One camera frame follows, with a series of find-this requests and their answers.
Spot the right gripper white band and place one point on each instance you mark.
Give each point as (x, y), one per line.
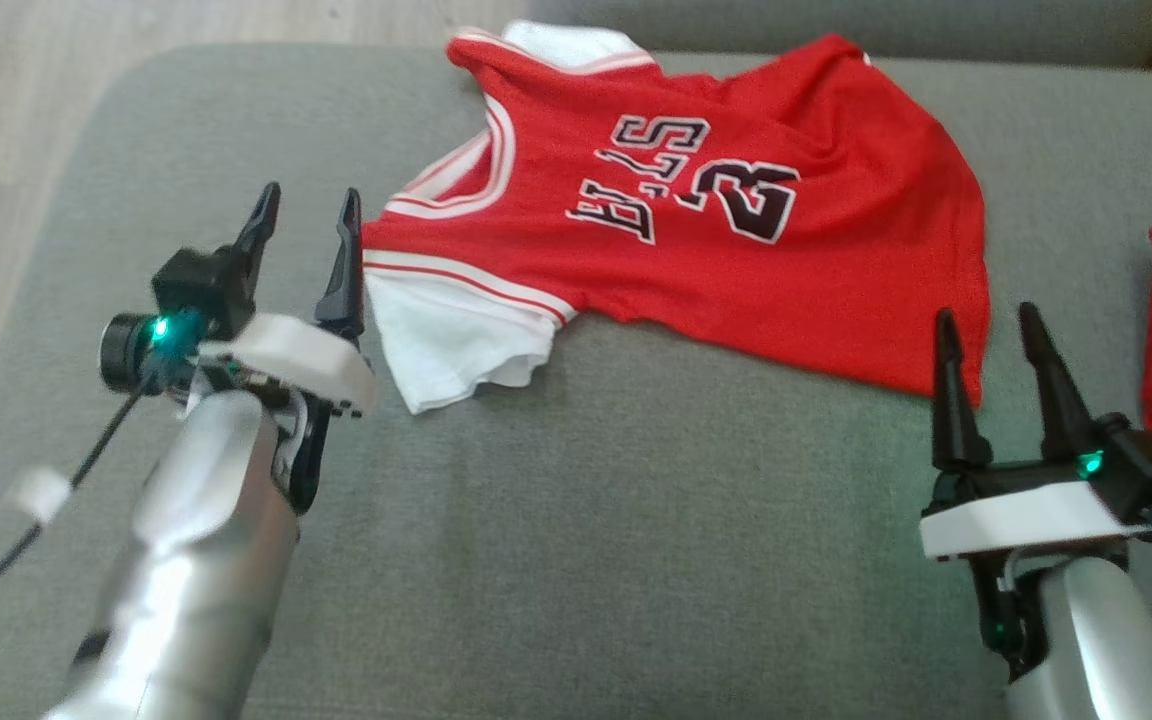
(1026, 515)

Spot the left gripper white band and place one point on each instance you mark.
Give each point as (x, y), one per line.
(296, 360)

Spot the red basketball jersey white sleeves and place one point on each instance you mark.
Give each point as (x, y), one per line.
(736, 260)

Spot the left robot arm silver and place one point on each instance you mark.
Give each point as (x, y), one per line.
(186, 570)

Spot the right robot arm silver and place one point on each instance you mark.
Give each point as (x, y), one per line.
(1106, 650)

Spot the grey sofa back cushion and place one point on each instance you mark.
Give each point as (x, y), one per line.
(936, 25)

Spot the grey sofa seat cushion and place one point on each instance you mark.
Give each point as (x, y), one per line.
(596, 560)

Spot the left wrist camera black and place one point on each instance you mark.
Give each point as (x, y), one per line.
(196, 295)

